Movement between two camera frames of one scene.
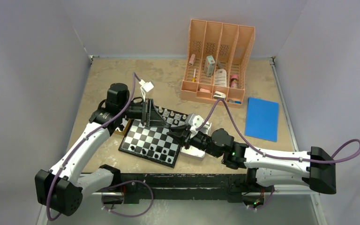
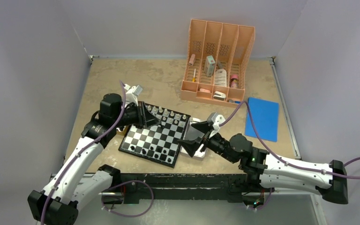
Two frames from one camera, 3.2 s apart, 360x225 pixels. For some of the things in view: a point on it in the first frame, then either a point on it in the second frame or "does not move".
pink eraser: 205,90 does not move
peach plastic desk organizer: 216,57 does not move
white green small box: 209,66 does not move
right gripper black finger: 182,133 to 203,127
